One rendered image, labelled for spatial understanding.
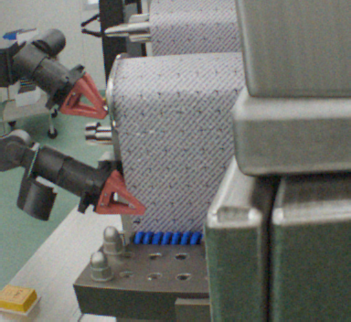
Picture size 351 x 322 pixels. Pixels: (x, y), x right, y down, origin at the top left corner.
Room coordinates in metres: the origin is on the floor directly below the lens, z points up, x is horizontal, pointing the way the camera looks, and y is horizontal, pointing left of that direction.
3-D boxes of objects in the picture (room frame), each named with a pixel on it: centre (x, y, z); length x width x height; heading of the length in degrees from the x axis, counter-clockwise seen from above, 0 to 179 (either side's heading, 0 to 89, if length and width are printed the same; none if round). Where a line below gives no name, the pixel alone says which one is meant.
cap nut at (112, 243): (0.93, 0.12, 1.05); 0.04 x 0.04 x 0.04
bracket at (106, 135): (1.10, 0.10, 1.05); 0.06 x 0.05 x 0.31; 75
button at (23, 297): (0.96, 0.34, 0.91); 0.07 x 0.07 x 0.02; 75
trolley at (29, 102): (5.74, 1.36, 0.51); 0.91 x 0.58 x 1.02; 9
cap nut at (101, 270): (0.84, 0.13, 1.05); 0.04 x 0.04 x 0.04
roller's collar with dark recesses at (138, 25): (1.30, 0.03, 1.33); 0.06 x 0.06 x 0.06; 75
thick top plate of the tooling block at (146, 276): (0.84, -0.03, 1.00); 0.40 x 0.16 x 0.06; 75
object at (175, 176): (0.96, -0.03, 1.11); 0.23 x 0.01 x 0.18; 75
